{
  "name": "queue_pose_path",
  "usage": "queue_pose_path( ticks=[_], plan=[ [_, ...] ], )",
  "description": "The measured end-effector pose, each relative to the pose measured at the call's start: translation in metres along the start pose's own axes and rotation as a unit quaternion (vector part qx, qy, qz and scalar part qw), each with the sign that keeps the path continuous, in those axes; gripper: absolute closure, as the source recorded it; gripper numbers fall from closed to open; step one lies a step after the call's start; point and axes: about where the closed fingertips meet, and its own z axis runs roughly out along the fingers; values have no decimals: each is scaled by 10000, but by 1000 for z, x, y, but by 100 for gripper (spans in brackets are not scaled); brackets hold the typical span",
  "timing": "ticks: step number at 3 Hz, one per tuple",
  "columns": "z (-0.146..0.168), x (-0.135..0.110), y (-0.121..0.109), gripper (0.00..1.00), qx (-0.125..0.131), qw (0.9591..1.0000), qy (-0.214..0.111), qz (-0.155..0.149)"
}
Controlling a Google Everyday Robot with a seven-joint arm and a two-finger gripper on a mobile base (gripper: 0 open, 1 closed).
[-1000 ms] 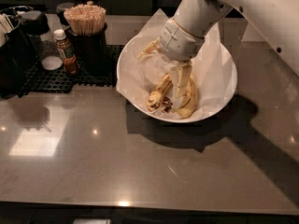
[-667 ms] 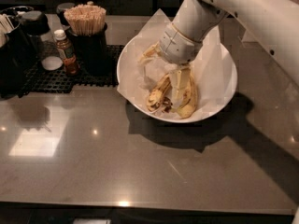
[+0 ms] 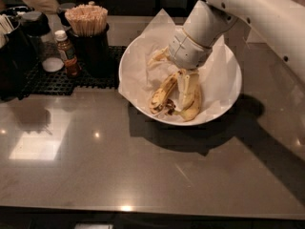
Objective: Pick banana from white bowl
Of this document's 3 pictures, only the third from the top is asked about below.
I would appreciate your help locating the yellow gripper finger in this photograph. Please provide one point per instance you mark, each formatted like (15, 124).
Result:
(186, 82)
(160, 55)

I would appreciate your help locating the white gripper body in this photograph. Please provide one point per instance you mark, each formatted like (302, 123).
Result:
(185, 53)

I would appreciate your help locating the short spotted banana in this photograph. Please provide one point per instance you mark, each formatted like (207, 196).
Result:
(160, 96)

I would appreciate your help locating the long yellow banana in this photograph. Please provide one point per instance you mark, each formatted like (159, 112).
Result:
(192, 112)

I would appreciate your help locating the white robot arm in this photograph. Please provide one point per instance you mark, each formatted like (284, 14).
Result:
(280, 23)

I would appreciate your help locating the white bowl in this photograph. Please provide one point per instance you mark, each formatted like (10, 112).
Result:
(222, 89)

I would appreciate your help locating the white paper liner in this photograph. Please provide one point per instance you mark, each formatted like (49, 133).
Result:
(139, 70)

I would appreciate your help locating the black chopstick holder cup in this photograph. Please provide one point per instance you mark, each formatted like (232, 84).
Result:
(93, 51)

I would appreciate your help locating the bundle of wooden chopsticks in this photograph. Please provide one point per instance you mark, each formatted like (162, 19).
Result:
(87, 20)

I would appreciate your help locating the small brown sauce bottle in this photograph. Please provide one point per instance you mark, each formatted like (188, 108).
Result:
(67, 53)

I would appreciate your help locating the black grid mat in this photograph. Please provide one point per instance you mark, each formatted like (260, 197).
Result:
(40, 82)

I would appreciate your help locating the glass shaker with black lid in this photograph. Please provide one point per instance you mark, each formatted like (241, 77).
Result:
(36, 27)

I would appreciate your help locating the black container at left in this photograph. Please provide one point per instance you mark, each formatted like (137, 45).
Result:
(17, 56)

